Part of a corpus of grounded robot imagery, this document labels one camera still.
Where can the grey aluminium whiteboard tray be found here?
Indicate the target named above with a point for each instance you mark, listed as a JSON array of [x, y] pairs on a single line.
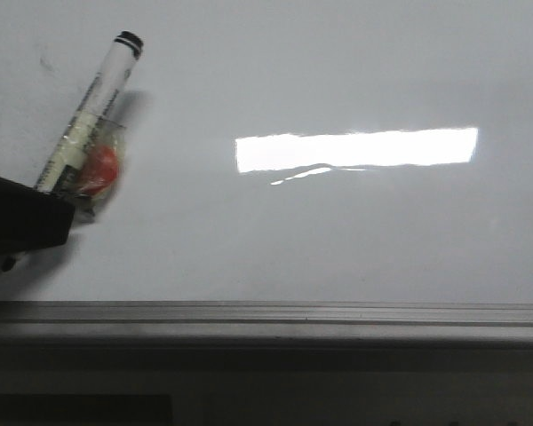
[[265, 325]]

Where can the red magnet taped to marker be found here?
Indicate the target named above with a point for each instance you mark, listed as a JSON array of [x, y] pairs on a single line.
[[99, 172]]

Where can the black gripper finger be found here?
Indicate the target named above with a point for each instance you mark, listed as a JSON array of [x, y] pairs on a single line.
[[31, 220]]

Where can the white whiteboard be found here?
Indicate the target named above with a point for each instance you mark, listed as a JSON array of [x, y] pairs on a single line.
[[352, 151]]

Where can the white black whiteboard marker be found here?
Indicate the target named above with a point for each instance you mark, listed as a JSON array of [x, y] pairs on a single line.
[[70, 154]]

